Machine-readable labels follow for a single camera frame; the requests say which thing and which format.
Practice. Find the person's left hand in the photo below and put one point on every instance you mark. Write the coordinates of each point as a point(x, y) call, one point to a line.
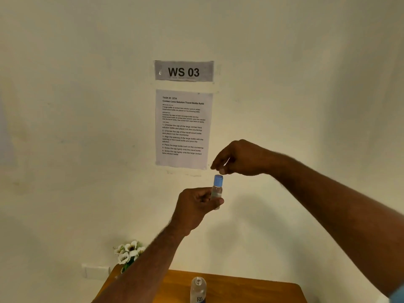
point(189, 211)

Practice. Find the person's right hand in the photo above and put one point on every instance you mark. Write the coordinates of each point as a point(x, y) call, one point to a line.
point(246, 159)

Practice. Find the small clear bottle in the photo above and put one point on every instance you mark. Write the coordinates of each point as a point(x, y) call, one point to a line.
point(216, 192)

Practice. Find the light blue small cap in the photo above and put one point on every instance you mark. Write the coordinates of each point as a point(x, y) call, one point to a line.
point(218, 180)

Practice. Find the large clear solution bottle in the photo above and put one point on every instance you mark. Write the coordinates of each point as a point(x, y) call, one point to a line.
point(198, 291)

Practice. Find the person's left forearm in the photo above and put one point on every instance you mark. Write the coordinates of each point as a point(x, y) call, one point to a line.
point(142, 271)

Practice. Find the person's right forearm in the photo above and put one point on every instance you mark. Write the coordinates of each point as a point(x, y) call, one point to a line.
point(344, 214)

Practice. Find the person's right blue sleeve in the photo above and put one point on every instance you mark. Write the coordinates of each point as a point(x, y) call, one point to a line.
point(397, 296)

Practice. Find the white instruction paper sheet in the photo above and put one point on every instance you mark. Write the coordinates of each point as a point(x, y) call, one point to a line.
point(183, 129)

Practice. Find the white potted flower plant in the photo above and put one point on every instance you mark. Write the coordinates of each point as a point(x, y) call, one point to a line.
point(127, 252)

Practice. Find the grey wall sign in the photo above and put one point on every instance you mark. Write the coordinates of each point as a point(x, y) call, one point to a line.
point(183, 71)

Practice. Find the white wall box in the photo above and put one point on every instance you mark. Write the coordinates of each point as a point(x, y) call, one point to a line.
point(94, 271)

